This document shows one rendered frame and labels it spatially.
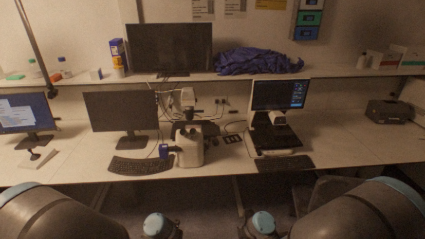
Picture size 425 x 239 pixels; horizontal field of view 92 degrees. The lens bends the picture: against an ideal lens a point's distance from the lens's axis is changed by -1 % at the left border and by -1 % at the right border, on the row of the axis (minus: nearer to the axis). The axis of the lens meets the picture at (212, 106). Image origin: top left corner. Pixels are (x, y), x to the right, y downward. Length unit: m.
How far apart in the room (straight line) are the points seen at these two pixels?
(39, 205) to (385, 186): 0.65
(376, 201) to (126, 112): 1.59
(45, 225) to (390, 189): 0.62
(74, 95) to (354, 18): 2.88
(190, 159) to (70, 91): 1.44
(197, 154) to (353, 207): 1.21
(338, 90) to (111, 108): 2.26
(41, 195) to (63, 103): 2.07
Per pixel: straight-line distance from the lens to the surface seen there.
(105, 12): 2.24
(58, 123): 2.66
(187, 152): 1.54
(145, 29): 1.91
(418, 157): 2.38
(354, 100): 2.83
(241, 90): 2.19
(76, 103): 2.50
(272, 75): 1.96
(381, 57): 2.58
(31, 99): 2.16
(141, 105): 1.70
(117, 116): 1.80
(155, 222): 1.00
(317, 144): 2.06
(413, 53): 2.79
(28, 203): 0.53
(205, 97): 2.17
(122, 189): 2.29
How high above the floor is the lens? 1.89
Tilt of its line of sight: 28 degrees down
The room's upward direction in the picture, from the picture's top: straight up
